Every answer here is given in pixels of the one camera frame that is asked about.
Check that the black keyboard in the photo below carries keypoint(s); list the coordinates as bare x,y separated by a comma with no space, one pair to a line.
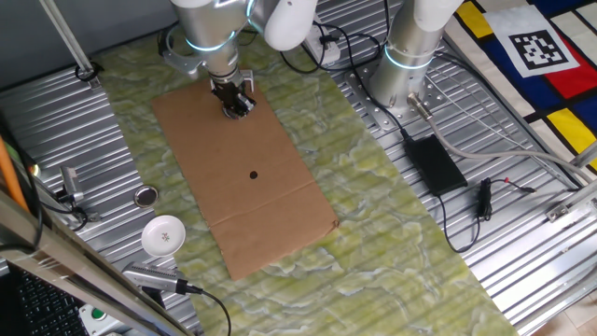
42,308

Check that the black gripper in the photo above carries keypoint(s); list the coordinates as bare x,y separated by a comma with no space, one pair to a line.
228,91

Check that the aluminium frame pole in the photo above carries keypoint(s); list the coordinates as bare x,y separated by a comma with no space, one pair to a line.
65,37

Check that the white paper marker tag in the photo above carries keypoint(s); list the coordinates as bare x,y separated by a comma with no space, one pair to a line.
536,46

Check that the shiny metal frame bar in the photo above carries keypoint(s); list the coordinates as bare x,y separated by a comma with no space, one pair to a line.
70,266

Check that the orange pole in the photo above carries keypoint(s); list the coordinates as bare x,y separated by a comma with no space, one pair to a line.
9,172

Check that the black power adapter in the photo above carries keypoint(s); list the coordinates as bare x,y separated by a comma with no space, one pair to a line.
436,165

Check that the wrist camera with metal bracket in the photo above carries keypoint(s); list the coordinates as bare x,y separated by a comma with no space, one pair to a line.
179,63

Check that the grey green button box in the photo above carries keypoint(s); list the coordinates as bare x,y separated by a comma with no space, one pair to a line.
98,313

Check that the round steel tin dish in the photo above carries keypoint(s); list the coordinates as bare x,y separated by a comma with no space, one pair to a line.
146,196

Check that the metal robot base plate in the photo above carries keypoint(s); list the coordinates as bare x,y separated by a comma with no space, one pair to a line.
380,119

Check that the white ceramic flower dish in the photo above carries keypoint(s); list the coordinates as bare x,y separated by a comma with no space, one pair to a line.
158,233

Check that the green marble pattern mat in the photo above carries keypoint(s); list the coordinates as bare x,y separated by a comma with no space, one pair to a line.
350,233

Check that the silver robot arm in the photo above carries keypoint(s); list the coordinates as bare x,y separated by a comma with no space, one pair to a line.
410,46

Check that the aluminium frame profile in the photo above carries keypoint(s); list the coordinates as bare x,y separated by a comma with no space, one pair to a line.
573,200

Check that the small round steel plate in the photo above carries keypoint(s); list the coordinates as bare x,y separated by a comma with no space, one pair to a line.
231,116

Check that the silver ridged camera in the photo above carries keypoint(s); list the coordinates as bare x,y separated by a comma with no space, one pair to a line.
149,277

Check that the brown cardboard sheet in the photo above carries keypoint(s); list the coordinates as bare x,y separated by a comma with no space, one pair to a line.
242,210

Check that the small camera on stand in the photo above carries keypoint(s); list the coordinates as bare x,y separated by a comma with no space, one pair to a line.
71,182

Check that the colourful block pattern board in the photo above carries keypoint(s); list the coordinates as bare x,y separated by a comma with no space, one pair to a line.
564,79

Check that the white power strip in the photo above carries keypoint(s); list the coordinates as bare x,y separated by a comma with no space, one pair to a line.
329,55

